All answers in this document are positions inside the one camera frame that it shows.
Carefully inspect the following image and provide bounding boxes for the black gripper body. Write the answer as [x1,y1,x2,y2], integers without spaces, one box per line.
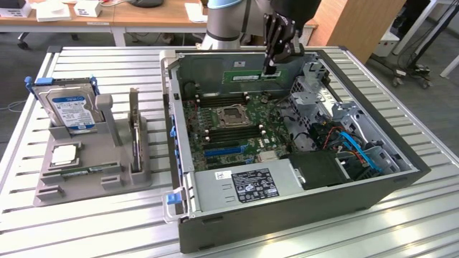
[270,0,321,27]

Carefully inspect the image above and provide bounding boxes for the green RAM stick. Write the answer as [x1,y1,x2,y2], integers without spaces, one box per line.
[60,165,120,177]
[222,68,289,84]

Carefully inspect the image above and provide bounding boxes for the RAM slot white latches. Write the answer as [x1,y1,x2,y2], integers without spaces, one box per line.
[205,132,265,143]
[198,92,248,99]
[204,126,262,137]
[198,98,249,106]

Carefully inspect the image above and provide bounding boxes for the RAM slot black latches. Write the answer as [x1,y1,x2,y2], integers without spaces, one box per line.
[206,129,264,140]
[198,101,250,109]
[198,95,249,103]
[206,123,261,134]

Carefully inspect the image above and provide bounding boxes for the wooden cabinet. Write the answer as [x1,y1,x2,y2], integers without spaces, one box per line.
[306,0,408,65]

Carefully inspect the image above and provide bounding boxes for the perforated silver disk bay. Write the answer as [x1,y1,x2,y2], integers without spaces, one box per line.
[288,61,341,135]

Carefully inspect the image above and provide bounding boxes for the white paper sheets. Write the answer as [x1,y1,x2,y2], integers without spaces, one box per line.
[184,2,209,24]

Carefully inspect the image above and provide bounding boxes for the white box red button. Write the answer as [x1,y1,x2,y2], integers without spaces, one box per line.
[370,32,400,58]

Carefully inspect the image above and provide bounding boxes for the CPU socket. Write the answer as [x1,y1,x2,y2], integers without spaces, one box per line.
[213,103,250,127]

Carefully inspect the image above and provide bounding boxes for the black power strip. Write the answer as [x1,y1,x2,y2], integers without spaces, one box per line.
[393,63,433,80]

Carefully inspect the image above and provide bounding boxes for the black computer mouse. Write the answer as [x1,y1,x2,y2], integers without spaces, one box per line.
[129,0,165,8]

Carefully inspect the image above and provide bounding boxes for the silver chipset heat sink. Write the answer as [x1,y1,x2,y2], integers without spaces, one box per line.
[257,150,280,162]

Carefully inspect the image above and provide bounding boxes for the long black expansion slot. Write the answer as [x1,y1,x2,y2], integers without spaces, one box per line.
[202,140,240,150]

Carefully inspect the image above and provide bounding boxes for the green motherboard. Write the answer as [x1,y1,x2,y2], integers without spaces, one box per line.
[180,92,300,173]

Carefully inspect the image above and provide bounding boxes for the black fan shroud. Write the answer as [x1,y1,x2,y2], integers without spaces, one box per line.
[288,150,350,191]

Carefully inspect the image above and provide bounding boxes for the black expansion slot blue latch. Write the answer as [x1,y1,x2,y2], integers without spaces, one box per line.
[205,157,253,167]

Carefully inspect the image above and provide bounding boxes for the white labelled box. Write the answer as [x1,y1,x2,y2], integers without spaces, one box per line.
[0,3,31,18]
[73,0,102,18]

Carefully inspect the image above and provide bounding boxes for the graphics card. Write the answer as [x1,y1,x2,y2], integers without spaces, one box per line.
[126,85,145,174]

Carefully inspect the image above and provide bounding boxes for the silver power supply unit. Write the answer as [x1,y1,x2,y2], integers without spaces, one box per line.
[185,159,305,213]

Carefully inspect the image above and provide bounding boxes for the white paper box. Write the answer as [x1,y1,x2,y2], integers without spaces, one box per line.
[34,1,72,22]

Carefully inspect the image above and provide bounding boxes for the hard disk blue caddy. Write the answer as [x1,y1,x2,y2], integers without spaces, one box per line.
[23,76,100,135]

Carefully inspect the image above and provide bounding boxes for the black open PC case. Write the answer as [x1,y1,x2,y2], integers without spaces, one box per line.
[158,49,432,255]

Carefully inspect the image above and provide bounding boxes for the blue case latch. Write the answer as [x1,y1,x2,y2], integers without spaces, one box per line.
[162,192,180,207]

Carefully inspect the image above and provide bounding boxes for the grey parts rack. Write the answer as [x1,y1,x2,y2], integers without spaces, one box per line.
[31,93,153,207]

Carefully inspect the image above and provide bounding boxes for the black chair castor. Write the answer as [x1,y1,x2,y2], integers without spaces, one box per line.
[15,32,30,49]

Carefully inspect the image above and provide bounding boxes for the black device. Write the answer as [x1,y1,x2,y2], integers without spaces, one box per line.
[0,0,27,9]

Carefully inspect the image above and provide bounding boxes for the silver CPU chip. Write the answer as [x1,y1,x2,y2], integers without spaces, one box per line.
[49,145,82,168]

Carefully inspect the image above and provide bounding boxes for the black wire bundle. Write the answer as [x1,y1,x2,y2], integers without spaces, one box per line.
[278,98,325,151]

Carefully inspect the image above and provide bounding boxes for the wooden desk white frame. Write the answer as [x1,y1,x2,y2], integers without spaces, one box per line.
[0,0,118,48]
[110,0,318,47]

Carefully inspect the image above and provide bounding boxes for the white table frame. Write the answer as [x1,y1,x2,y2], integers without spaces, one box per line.
[392,0,459,79]

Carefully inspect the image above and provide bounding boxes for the thin red wire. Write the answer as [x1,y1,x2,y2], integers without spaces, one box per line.
[321,126,364,165]

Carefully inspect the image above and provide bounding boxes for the red black twisted wire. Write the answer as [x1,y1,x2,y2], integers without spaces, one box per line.
[185,104,198,127]

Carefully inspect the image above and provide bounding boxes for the blue flat wire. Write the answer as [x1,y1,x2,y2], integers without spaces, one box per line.
[338,130,381,173]

